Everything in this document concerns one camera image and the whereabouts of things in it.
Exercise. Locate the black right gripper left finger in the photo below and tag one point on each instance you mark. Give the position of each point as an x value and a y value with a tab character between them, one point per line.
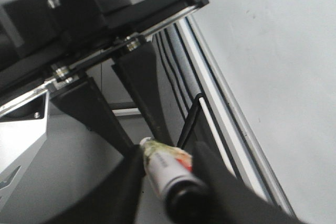
115	200

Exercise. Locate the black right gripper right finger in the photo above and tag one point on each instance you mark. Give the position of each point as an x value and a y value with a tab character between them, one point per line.
231	201

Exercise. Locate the white whiteboard marker pen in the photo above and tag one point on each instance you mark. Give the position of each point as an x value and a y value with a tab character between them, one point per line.
185	197

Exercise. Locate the silver robot base housing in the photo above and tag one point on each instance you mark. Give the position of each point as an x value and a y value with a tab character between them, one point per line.
23	132

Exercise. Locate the large whiteboard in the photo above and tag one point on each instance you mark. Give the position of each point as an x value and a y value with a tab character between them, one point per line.
268	70

